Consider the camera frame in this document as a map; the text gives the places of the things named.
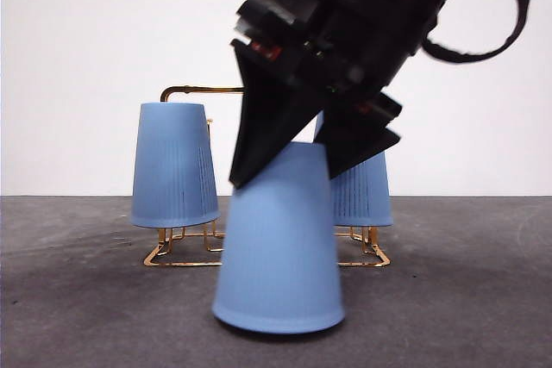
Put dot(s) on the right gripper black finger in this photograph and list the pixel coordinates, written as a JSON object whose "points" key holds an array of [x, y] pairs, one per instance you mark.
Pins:
{"points": [[267, 126], [358, 144]]}

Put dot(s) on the blue ribbed plastic cup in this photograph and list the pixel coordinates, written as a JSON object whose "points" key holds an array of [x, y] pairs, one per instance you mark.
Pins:
{"points": [[366, 195], [172, 161], [280, 256]]}

